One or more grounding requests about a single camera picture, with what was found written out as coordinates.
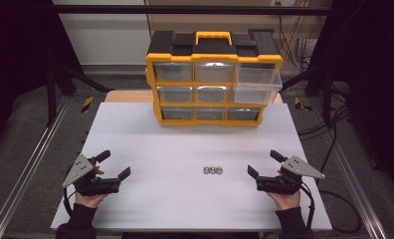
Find person's right hand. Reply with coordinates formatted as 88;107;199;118
267;190;302;211

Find set of closed clear drawers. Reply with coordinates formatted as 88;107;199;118
153;61;262;121

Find pulled-out clear plastic drawer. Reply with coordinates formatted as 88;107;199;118
232;63;284;106

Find hand-held gripper cable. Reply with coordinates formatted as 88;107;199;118
63;185;79;217
298;181;316;230

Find yellow black organizer cabinet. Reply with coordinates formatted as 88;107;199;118
144;29;285;127

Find black horizontal frame bar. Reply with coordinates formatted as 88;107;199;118
52;4;335;16

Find light wooden table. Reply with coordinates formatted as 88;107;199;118
103;89;284;105

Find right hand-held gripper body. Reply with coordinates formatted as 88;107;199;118
255;154;326;196

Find bundle of wall cables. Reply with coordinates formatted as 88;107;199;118
278;14;318;71

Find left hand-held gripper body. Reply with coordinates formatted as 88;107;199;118
62;154;121;197

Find yellow clamp left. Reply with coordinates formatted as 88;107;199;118
81;96;96;114

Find black metal stand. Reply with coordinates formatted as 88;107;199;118
45;63;114;127
281;64;335;128

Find black looped floor cable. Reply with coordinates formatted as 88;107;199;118
317;189;362;234

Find left hand-held gripper cable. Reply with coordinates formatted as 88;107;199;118
63;185;79;217

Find aluminium frame rail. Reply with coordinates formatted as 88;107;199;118
308;98;390;239
0;96;72;239

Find person's left hand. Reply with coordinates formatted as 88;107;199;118
75;166;109;209

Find black curtain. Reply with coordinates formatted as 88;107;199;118
0;0;85;160
308;0;394;193

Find right hand-held gripper cable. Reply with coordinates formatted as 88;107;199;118
298;181;316;230

